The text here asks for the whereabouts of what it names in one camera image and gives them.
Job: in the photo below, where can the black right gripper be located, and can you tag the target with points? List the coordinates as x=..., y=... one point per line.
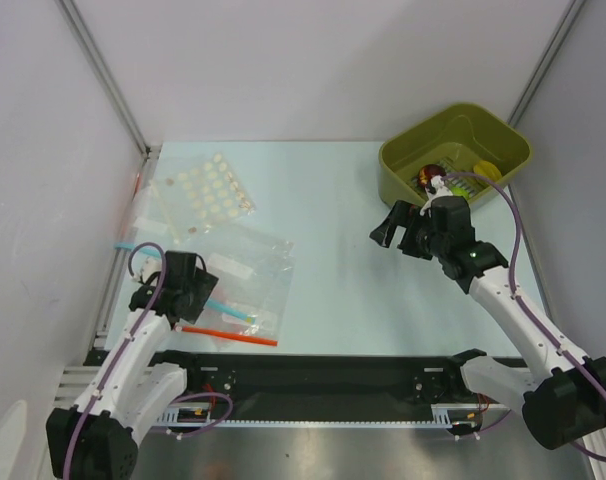
x=410, y=236

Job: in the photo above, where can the clear bag with round dots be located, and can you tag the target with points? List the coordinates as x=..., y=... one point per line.
x=187, y=196

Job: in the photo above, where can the white slotted cable duct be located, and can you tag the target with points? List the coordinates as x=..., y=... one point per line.
x=440, y=416

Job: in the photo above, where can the red apple toy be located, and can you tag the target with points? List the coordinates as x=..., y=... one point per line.
x=427, y=172

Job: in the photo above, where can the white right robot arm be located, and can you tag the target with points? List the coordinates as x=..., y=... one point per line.
x=561, y=396

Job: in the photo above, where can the clear bag blue zipper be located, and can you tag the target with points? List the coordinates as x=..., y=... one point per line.
x=236, y=253

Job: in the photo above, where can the green lime toy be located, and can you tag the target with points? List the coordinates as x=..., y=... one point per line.
x=462, y=188

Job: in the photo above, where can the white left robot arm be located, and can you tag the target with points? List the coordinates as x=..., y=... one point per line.
x=98, y=436

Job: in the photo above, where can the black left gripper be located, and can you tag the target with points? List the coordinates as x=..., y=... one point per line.
x=204, y=283

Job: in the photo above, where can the aluminium frame rail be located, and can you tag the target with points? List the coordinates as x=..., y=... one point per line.
x=73, y=382

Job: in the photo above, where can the clear bag red zipper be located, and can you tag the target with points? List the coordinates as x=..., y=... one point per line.
x=241, y=312

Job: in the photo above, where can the olive green plastic bin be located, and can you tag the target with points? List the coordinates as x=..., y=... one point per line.
x=461, y=138

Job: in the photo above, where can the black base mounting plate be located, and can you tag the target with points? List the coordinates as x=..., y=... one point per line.
x=325, y=388

